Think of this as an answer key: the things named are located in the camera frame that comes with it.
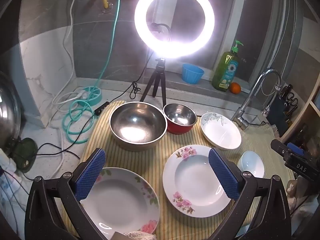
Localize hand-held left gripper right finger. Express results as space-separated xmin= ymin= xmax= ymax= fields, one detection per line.
xmin=207 ymin=147 xmax=293 ymax=240

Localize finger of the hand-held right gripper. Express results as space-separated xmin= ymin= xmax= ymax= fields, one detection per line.
xmin=270 ymin=139 xmax=320 ymax=180
xmin=286 ymin=142 xmax=320 ymax=164

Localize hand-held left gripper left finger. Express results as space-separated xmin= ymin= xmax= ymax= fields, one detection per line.
xmin=24 ymin=148 xmax=110 ymax=240

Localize white pink floral plate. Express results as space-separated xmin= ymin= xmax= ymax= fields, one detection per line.
xmin=162 ymin=145 xmax=234 ymax=218
xmin=81 ymin=167 xmax=160 ymax=240

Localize light blue ceramic bowl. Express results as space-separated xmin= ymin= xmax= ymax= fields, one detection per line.
xmin=236 ymin=151 xmax=265 ymax=178

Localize white leaf print plate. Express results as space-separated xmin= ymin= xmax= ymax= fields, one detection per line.
xmin=200 ymin=112 xmax=242 ymax=151

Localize large steel bowl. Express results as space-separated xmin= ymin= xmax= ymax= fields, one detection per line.
xmin=109 ymin=102 xmax=167 ymax=152

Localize red steel bowl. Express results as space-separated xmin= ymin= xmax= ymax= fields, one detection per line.
xmin=163 ymin=103 xmax=198 ymax=135

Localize black knife block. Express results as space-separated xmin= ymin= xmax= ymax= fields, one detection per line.
xmin=269 ymin=84 xmax=299 ymax=137

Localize beige crumpled cloth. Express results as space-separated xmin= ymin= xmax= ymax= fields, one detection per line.
xmin=286 ymin=177 xmax=320 ymax=228

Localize beige wooden shelf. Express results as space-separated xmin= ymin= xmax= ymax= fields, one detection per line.
xmin=280 ymin=72 xmax=320 ymax=160

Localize chrome kitchen faucet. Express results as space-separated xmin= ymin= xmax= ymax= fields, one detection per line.
xmin=230 ymin=67 xmax=283 ymax=130

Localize yellow striped cloth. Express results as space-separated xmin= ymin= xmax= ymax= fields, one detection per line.
xmin=60 ymin=100 xmax=295 ymax=240

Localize round teal power strip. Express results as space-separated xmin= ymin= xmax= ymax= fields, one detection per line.
xmin=80 ymin=86 xmax=102 ymax=106

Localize beige knitted cloth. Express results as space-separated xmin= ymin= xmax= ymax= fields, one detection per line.
xmin=124 ymin=231 xmax=157 ymax=240

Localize clear plastic bag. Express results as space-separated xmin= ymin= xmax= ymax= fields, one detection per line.
xmin=0 ymin=165 xmax=28 ymax=205

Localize green dish soap bottle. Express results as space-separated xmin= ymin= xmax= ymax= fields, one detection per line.
xmin=212 ymin=40 xmax=244 ymax=92

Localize blue ribbed plastic cup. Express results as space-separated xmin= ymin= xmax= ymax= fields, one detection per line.
xmin=182 ymin=63 xmax=205 ymax=85

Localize steel pot lid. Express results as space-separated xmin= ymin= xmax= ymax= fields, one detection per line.
xmin=0 ymin=71 xmax=22 ymax=153

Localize black mini tripod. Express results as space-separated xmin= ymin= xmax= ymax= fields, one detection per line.
xmin=140 ymin=58 xmax=167 ymax=107

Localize black handled scissors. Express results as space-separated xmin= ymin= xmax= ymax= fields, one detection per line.
xmin=285 ymin=92 xmax=298 ymax=110

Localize black cable with inline switch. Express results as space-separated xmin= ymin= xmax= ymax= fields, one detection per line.
xmin=5 ymin=52 xmax=153 ymax=180

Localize white cable with plug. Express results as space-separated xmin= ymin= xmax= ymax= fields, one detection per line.
xmin=51 ymin=0 xmax=87 ymax=120

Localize teal power cable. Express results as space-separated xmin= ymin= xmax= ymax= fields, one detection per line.
xmin=62 ymin=0 xmax=123 ymax=144

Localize white ring light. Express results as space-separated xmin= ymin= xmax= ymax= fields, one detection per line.
xmin=134 ymin=0 xmax=215 ymax=60

